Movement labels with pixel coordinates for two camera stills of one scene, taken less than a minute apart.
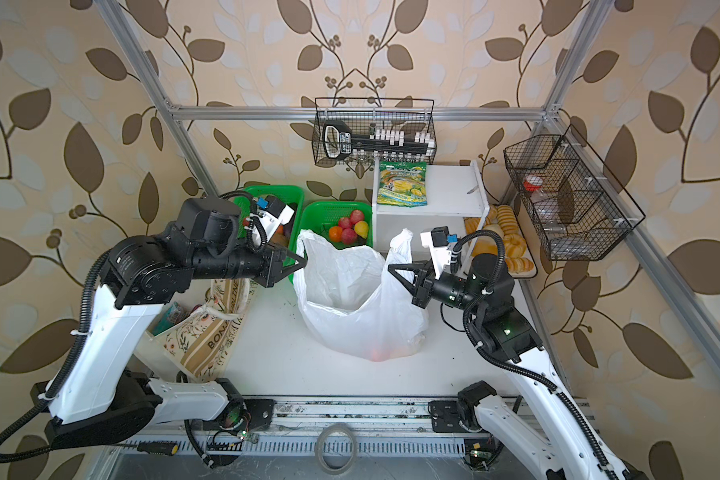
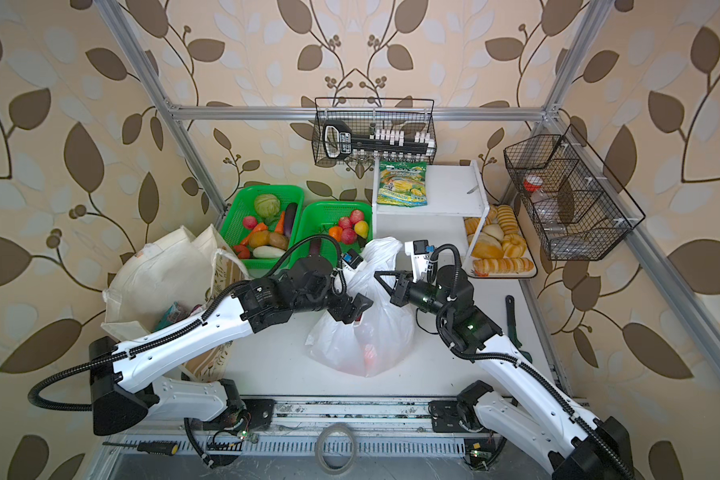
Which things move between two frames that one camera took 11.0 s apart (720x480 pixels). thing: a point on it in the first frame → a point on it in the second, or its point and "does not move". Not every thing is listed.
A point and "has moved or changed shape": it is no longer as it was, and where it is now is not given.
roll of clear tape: [336, 427] does not move
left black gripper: [272, 263] → [355, 306]
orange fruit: [336, 233] does not move
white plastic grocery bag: [354, 303] has moved or changed shape
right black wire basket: [579, 210] does not move
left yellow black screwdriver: [161, 448] does not move
